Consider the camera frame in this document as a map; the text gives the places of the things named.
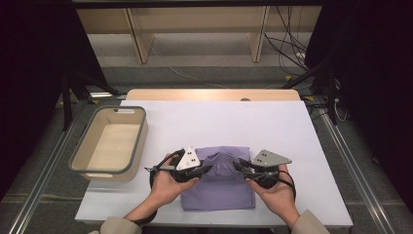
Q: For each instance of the aluminium floor rail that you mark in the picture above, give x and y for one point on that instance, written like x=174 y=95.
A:
x=42 y=182
x=357 y=178

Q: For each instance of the purple shorts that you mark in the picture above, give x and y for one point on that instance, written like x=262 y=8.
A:
x=220 y=195

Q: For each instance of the white table cover board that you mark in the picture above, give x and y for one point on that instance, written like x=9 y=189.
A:
x=243 y=130

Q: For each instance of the black overhead frame bar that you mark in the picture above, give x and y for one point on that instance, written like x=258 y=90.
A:
x=195 y=3

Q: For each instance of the black tripod stand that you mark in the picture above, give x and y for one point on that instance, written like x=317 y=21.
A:
x=66 y=104
x=330 y=97

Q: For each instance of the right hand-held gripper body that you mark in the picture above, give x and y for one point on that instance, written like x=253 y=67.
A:
x=271 y=159

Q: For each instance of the light wooden shelf unit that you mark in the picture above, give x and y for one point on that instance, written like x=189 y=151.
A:
x=139 y=42

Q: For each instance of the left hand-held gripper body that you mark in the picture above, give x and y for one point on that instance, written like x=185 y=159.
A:
x=188 y=161

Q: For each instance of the beige storage bin grey rim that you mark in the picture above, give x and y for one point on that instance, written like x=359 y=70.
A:
x=108 y=146

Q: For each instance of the dark curtain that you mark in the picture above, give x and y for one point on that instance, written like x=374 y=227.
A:
x=376 y=81
x=32 y=81

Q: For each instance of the person's left hand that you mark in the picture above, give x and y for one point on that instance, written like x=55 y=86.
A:
x=168 y=190

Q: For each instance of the person's right hand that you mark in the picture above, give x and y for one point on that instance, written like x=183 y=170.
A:
x=279 y=201

